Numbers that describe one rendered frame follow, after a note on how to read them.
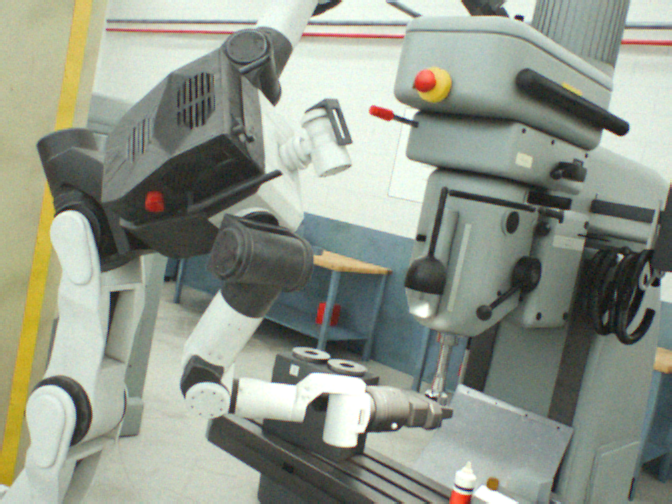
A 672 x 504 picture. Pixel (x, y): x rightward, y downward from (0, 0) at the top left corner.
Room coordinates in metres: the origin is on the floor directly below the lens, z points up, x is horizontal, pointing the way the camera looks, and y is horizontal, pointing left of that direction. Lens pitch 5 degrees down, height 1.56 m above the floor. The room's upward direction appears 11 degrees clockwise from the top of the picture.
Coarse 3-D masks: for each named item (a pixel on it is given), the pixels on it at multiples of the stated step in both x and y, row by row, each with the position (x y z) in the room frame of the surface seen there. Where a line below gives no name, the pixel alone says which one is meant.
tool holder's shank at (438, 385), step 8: (440, 352) 1.50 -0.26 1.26; (448, 352) 1.49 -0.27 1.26; (440, 360) 1.49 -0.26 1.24; (448, 360) 1.49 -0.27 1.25; (440, 368) 1.49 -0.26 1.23; (440, 376) 1.49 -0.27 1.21; (432, 384) 1.50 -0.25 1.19; (440, 384) 1.49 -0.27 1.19; (432, 392) 1.50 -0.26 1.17; (440, 392) 1.49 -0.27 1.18
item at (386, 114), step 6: (372, 108) 1.36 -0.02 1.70; (378, 108) 1.36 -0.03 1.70; (384, 108) 1.38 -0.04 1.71; (372, 114) 1.37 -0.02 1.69; (378, 114) 1.37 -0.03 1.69; (384, 114) 1.38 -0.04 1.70; (390, 114) 1.39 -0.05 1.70; (390, 120) 1.40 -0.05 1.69; (396, 120) 1.42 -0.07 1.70; (402, 120) 1.43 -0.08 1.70; (408, 120) 1.44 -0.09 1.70; (414, 126) 1.46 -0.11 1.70
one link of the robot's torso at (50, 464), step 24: (48, 408) 1.35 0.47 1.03; (72, 408) 1.35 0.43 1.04; (48, 432) 1.35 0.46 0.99; (72, 432) 1.35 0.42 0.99; (48, 456) 1.35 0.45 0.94; (72, 456) 1.39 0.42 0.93; (96, 456) 1.48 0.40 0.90; (24, 480) 1.42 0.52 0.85; (48, 480) 1.37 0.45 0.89; (72, 480) 1.49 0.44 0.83; (96, 480) 1.49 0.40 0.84
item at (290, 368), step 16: (288, 352) 1.73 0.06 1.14; (304, 352) 1.71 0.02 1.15; (320, 352) 1.74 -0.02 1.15; (288, 368) 1.68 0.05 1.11; (304, 368) 1.65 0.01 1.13; (320, 368) 1.64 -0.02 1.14; (336, 368) 1.63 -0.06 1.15; (352, 368) 1.65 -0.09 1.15; (288, 384) 1.67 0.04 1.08; (368, 384) 1.64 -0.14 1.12; (304, 416) 1.64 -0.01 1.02; (320, 416) 1.62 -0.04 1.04; (272, 432) 1.68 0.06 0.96; (288, 432) 1.66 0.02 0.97; (304, 432) 1.64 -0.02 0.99; (320, 432) 1.62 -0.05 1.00; (320, 448) 1.61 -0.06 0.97; (336, 448) 1.59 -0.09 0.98; (352, 448) 1.63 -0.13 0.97
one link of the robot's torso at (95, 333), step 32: (64, 224) 1.38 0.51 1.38; (64, 256) 1.38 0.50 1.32; (96, 256) 1.37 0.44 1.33; (64, 288) 1.38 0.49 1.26; (96, 288) 1.36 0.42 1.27; (128, 288) 1.45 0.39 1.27; (64, 320) 1.41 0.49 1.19; (96, 320) 1.37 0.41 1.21; (128, 320) 1.47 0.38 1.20; (64, 352) 1.41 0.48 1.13; (96, 352) 1.38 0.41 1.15; (128, 352) 1.47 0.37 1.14; (64, 384) 1.38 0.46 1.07; (96, 384) 1.39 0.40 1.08; (96, 416) 1.39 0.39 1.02
